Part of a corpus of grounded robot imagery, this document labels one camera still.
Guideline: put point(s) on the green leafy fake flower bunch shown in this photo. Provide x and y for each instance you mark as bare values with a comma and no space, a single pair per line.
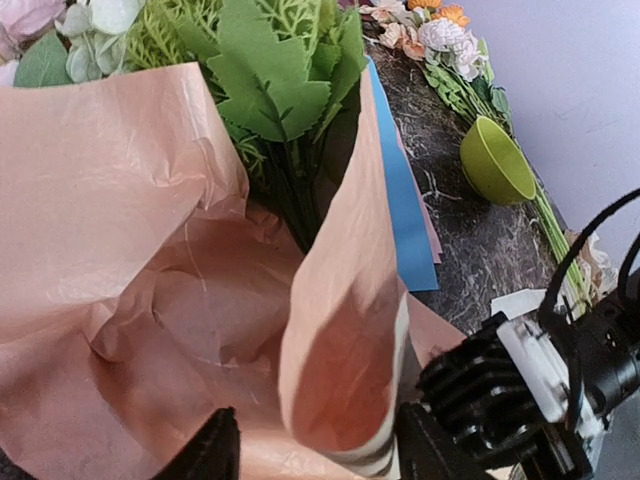
284,76

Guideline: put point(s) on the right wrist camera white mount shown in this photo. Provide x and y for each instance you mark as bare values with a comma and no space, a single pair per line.
480,399

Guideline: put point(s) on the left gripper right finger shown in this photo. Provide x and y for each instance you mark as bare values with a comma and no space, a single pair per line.
428,452

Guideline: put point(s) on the white rose fake flower stem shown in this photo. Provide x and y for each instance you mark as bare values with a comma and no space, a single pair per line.
87,42

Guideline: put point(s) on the brown twine ribbon bundle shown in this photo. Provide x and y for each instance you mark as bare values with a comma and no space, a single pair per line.
599,274

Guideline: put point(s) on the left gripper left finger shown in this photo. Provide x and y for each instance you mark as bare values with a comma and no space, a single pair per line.
212,454

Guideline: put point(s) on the right pile of fake flowers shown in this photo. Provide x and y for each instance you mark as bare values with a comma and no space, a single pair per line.
457,67

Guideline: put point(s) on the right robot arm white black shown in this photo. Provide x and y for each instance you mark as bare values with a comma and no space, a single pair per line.
601,347

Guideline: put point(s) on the beige pink wrapping paper sheet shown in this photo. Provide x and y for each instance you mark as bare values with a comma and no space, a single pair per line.
142,289

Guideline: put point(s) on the blue wrapping paper sheet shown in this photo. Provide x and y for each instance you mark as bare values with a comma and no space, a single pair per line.
417,247

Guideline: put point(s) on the lime green bowl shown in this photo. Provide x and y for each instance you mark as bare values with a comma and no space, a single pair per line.
495,166

